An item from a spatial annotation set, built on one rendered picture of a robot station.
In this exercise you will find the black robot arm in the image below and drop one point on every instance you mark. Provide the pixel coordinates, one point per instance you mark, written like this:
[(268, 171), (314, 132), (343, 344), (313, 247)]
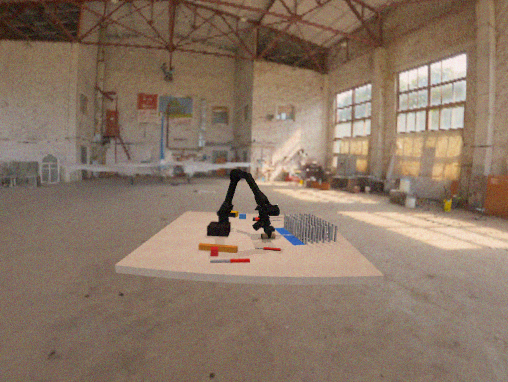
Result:
[(260, 198)]

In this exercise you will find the orange flat bar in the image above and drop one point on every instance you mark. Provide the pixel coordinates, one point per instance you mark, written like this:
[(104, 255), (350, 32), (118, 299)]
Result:
[(221, 248)]

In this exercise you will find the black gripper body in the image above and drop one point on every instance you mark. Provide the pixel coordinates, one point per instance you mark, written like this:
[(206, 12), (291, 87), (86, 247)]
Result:
[(267, 228)]

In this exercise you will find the blue tape strip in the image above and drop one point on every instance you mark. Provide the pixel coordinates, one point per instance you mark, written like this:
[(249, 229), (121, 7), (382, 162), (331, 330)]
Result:
[(291, 238)]

